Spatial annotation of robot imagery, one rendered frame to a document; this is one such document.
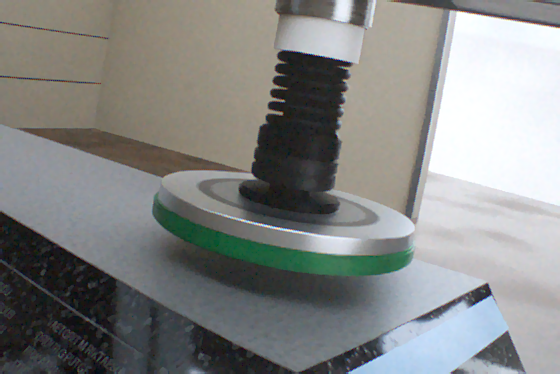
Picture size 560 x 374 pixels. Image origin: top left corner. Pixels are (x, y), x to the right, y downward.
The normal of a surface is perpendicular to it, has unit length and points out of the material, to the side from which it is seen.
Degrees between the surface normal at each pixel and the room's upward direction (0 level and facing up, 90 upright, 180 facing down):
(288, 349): 0
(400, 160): 90
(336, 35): 90
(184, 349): 45
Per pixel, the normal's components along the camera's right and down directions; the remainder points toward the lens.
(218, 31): -0.51, 0.06
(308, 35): -0.25, 0.13
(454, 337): 0.69, -0.52
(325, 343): 0.18, -0.97
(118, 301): -0.30, -0.66
